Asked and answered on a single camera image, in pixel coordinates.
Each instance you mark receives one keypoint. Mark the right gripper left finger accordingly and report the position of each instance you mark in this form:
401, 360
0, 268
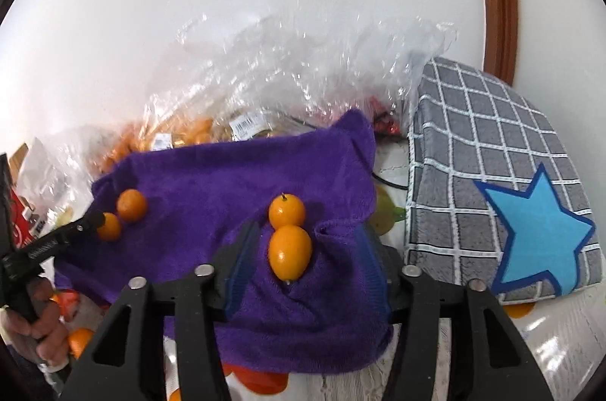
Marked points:
125, 358

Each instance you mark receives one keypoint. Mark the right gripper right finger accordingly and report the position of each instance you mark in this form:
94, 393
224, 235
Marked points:
489, 359

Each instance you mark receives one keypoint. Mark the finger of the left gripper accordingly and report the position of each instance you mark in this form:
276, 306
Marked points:
64, 236

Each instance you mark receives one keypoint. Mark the orange mandarin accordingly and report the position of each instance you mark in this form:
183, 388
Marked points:
111, 229
78, 340
131, 206

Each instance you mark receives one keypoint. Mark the small orange kumquat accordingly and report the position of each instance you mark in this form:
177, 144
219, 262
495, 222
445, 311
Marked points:
289, 252
286, 210

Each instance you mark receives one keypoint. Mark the left hand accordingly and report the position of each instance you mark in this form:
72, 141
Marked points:
46, 339

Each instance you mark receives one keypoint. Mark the red paper bag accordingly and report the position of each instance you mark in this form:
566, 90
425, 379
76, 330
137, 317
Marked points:
22, 221

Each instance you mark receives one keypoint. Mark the purple towel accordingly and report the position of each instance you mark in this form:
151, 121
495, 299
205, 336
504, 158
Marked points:
198, 199

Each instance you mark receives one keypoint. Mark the grey checked star cloth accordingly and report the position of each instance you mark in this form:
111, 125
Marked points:
494, 195

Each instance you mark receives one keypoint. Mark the large clear plastic bag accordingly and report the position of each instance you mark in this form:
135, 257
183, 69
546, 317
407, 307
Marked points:
283, 75

